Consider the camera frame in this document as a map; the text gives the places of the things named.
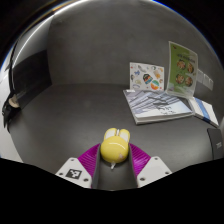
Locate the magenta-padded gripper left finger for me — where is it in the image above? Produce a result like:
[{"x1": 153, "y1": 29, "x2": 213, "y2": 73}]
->
[{"x1": 54, "y1": 143, "x2": 103, "y2": 190}]

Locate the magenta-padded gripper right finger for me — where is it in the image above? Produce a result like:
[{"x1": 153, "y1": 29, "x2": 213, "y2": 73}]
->
[{"x1": 127, "y1": 143, "x2": 173, "y2": 189}]

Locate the yellow rabbit-shaped computer mouse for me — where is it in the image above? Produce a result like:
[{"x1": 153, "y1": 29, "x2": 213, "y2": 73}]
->
[{"x1": 99, "y1": 127, "x2": 131, "y2": 170}]

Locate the white cartoon sticker sheet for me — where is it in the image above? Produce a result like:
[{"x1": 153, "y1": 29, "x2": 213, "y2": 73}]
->
[{"x1": 129, "y1": 61, "x2": 165, "y2": 92}]

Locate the black flat panel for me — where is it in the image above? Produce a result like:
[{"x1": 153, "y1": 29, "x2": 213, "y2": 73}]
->
[{"x1": 2, "y1": 49, "x2": 53, "y2": 128}]

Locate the green food leaflet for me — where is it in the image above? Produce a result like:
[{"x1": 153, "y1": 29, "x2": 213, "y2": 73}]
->
[{"x1": 165, "y1": 40, "x2": 199, "y2": 100}]

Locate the white wall switch group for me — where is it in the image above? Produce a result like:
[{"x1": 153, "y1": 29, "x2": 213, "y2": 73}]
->
[{"x1": 196, "y1": 68, "x2": 215, "y2": 91}]

